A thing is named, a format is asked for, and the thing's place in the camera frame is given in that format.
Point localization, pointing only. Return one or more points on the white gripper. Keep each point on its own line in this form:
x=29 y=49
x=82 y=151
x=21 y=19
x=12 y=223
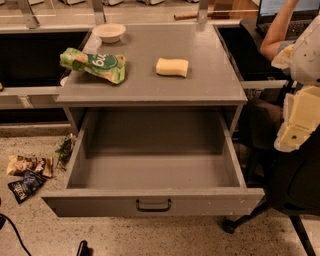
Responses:
x=306 y=56

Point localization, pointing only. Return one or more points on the yellow sponge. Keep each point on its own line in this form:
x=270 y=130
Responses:
x=172 y=67

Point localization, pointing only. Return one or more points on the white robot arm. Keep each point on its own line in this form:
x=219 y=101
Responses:
x=305 y=62

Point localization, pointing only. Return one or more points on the person's forearm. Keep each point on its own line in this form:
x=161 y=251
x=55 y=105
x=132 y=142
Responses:
x=277 y=32

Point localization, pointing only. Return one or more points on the grey cabinet with top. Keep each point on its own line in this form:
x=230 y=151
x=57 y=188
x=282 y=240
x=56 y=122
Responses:
x=210 y=81

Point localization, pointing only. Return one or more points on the grey open top drawer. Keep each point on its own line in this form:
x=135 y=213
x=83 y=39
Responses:
x=124 y=156

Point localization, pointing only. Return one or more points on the black office chair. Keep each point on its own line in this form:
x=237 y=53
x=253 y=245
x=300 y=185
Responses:
x=291 y=181

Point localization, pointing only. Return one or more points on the black laptop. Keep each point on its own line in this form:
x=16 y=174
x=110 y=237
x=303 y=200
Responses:
x=273 y=12

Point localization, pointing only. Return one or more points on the wooden stick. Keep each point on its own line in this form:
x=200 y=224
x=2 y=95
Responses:
x=184 y=16

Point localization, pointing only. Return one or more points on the green chip bag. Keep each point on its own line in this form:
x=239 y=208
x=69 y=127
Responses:
x=106 y=66

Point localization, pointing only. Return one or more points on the white bowl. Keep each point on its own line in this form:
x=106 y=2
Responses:
x=109 y=33

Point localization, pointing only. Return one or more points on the green snack bag on floor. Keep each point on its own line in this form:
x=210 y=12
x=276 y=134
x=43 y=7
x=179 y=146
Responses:
x=64 y=151

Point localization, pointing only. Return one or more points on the black object at bottom edge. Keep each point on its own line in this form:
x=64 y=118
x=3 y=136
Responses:
x=83 y=249

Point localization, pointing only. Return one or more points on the dark blue snack bag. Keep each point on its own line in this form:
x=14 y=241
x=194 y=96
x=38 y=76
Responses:
x=27 y=186

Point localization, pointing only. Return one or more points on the brown snack bag on floor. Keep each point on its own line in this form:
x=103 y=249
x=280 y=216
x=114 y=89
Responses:
x=18 y=165

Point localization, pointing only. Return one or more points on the black drawer handle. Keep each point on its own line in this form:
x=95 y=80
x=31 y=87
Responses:
x=153 y=207

